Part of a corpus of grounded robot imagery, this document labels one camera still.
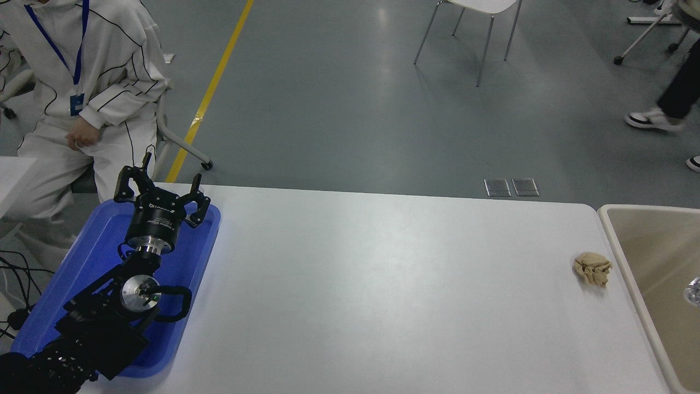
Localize large pale bin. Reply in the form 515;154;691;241
598;204;700;394

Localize white-framed office chair with castors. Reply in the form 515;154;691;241
148;77;214;182

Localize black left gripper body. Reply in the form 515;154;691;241
126;190;194;247

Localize white rolling chair base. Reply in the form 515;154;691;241
612;0;700;66

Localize white chair with metal legs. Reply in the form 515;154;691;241
413;0;523;87

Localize person's left hand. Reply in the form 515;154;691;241
66;116;102;151

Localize seated person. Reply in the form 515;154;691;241
0;0;170;270

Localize small white side table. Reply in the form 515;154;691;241
0;156;38;218

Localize black floor cables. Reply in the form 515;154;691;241
0;249;55;340

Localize blue plastic tray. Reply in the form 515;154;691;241
11;198;222;379

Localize crumpled tan paper ball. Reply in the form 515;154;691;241
573;252;613;289

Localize person with sneakers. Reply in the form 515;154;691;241
625;38;700;173

